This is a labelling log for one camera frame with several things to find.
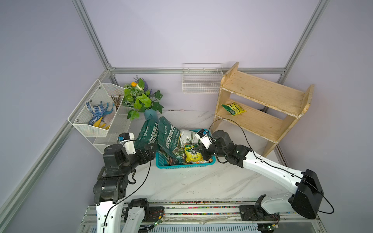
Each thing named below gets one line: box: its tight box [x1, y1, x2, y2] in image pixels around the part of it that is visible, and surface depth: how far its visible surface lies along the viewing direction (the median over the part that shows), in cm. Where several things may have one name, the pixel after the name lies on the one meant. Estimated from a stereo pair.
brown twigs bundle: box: [110, 94, 121, 111], surface depth 85 cm
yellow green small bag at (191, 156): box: [184, 143, 204, 164], surface depth 78 cm
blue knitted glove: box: [85, 101, 105, 126], surface depth 73 cm
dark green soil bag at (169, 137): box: [158, 116, 184, 159], surface depth 81 cm
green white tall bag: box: [180, 129, 201, 148], surface depth 86 cm
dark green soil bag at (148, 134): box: [134, 114, 160, 150], surface depth 80 cm
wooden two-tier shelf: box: [212, 61, 315, 158], surface depth 78 cm
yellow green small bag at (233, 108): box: [220, 102, 247, 117], surface depth 90 cm
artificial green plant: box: [121, 75, 165, 121], surface depth 85 cm
